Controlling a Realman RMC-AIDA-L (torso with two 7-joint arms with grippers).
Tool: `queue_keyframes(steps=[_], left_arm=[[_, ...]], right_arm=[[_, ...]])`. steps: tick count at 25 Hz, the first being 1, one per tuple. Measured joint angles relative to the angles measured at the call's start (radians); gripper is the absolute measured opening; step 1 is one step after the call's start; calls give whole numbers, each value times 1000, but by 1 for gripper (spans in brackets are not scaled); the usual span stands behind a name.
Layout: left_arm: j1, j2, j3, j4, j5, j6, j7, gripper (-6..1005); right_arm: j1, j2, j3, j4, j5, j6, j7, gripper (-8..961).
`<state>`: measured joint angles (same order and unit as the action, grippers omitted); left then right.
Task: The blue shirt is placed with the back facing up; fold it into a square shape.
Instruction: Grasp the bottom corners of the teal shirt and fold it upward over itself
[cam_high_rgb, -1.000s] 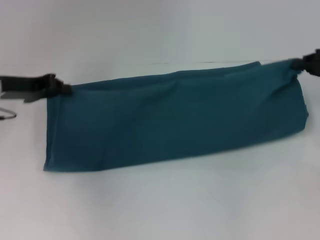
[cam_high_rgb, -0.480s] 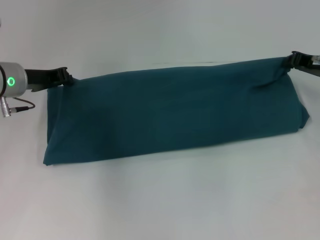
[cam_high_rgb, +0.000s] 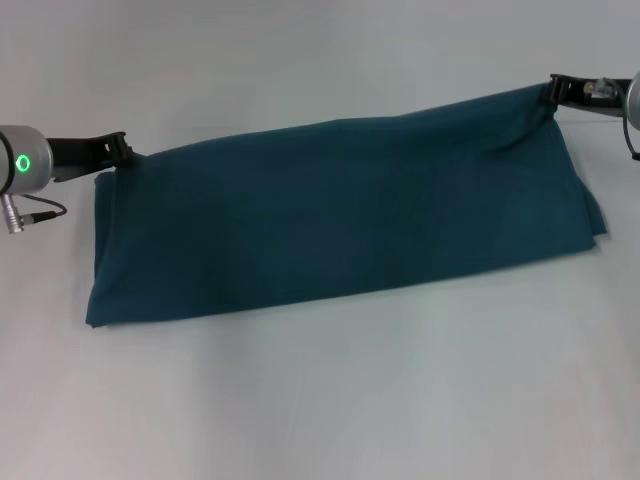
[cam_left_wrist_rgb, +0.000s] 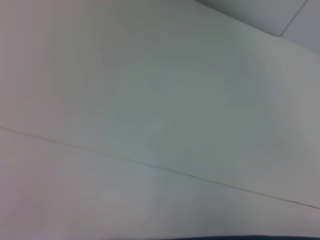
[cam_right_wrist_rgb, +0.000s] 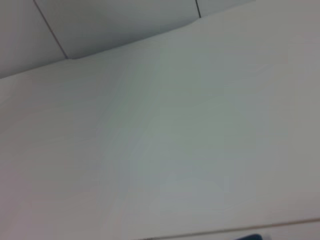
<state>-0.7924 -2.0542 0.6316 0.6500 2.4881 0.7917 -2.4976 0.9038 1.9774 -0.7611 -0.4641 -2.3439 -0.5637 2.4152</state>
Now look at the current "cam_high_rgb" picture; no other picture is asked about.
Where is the teal blue t-shirt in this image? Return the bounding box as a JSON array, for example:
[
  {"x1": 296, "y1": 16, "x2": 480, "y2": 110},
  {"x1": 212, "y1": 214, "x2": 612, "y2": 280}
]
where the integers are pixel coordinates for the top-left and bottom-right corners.
[{"x1": 82, "y1": 82, "x2": 612, "y2": 330}]

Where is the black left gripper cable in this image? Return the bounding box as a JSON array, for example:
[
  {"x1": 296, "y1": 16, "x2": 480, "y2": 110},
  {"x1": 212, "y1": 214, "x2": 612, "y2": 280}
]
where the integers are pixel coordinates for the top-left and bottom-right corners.
[{"x1": 22, "y1": 193, "x2": 69, "y2": 222}]

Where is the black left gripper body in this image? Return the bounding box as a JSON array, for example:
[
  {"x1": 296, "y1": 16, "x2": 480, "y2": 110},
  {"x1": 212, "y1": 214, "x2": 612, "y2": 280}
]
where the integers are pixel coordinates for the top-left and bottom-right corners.
[{"x1": 45, "y1": 132, "x2": 119, "y2": 184}]

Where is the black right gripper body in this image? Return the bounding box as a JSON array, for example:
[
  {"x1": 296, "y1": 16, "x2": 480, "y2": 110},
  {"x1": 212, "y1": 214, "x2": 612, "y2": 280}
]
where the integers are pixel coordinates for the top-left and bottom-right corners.
[{"x1": 564, "y1": 74, "x2": 635, "y2": 122}]

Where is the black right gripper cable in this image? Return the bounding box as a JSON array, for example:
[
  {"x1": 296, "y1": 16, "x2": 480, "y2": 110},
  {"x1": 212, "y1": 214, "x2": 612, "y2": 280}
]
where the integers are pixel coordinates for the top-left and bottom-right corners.
[{"x1": 621, "y1": 117, "x2": 640, "y2": 162}]

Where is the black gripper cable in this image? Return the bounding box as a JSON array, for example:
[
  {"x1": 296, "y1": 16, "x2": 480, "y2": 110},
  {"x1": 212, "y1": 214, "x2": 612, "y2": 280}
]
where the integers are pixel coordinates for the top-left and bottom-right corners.
[
  {"x1": 22, "y1": 193, "x2": 69, "y2": 222},
  {"x1": 621, "y1": 117, "x2": 640, "y2": 162}
]

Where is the clear cable plug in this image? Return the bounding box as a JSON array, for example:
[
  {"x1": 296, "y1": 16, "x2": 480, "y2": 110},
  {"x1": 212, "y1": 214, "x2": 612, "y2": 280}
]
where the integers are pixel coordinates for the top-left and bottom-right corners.
[{"x1": 583, "y1": 77, "x2": 616, "y2": 99}]

